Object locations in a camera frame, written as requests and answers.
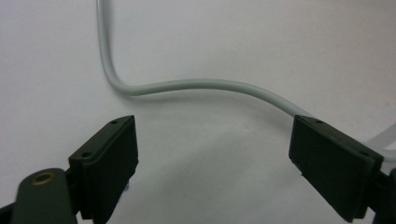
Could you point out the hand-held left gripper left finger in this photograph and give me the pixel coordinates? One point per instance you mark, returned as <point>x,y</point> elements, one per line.
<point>106,168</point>

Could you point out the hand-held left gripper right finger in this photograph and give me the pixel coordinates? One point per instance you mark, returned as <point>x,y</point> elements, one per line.
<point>330,168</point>

